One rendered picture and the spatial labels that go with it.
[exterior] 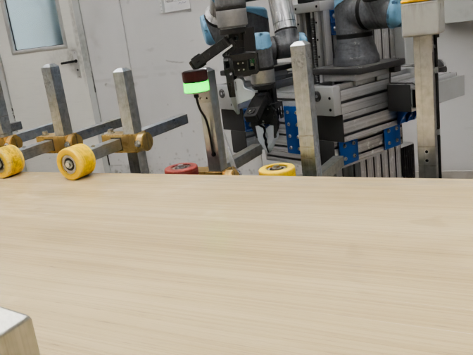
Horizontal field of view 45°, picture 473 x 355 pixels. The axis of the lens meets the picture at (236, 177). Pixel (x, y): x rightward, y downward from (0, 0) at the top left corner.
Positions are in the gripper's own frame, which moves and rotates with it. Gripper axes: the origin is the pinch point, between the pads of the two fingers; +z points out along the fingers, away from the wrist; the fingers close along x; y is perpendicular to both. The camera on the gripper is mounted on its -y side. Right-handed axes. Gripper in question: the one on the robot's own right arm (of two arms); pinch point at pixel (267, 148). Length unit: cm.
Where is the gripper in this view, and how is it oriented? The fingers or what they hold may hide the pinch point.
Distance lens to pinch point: 178.9
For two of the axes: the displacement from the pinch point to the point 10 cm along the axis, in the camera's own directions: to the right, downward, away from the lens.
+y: 4.6, -2.9, 8.4
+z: 1.2, 9.6, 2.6
